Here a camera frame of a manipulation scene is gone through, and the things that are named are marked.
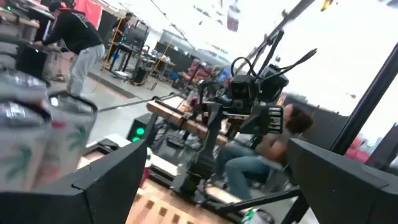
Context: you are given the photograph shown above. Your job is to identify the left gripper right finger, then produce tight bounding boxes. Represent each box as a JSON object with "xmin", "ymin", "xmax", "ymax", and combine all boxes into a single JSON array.
[{"xmin": 287, "ymin": 138, "xmax": 398, "ymax": 224}]

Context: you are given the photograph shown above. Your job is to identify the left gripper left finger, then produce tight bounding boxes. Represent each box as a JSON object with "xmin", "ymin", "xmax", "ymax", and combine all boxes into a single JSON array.
[{"xmin": 0, "ymin": 139, "xmax": 149, "ymax": 224}]

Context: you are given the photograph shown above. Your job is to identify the tall white Celsius can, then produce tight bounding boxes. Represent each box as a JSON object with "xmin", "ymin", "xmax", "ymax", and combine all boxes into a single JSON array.
[
  {"xmin": 32, "ymin": 90, "xmax": 99, "ymax": 189},
  {"xmin": 0, "ymin": 101, "xmax": 53, "ymax": 192},
  {"xmin": 241, "ymin": 207, "xmax": 276, "ymax": 224}
]

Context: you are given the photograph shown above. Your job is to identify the wooden slatted shelf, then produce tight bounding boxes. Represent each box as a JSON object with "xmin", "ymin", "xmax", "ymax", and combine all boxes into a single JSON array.
[{"xmin": 124, "ymin": 179, "xmax": 237, "ymax": 224}]

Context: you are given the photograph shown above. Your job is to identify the person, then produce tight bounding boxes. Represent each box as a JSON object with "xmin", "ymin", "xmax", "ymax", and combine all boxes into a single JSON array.
[
  {"xmin": 107, "ymin": 11, "xmax": 134, "ymax": 63},
  {"xmin": 214, "ymin": 104, "xmax": 315, "ymax": 200},
  {"xmin": 32, "ymin": 0, "xmax": 106, "ymax": 97}
]

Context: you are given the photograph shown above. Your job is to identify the black computer green lights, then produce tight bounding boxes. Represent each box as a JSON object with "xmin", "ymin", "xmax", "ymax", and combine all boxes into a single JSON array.
[{"xmin": 126, "ymin": 112, "xmax": 156, "ymax": 147}]

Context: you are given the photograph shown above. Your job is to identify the wooden background table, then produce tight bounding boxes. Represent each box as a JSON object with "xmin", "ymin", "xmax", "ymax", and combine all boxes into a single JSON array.
[{"xmin": 145, "ymin": 95, "xmax": 233, "ymax": 147}]

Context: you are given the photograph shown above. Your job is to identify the red banner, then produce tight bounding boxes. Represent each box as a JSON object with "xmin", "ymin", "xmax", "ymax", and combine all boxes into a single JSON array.
[{"xmin": 73, "ymin": 0, "xmax": 103, "ymax": 29}]

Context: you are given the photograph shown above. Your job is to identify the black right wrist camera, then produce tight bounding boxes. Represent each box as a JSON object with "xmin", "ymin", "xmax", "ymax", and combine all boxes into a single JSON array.
[{"xmin": 228, "ymin": 74, "xmax": 259, "ymax": 103}]

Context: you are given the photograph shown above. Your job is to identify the black aluminium rig frame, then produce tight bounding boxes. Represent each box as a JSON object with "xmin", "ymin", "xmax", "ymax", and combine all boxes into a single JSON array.
[{"xmin": 149, "ymin": 0, "xmax": 398, "ymax": 224}]

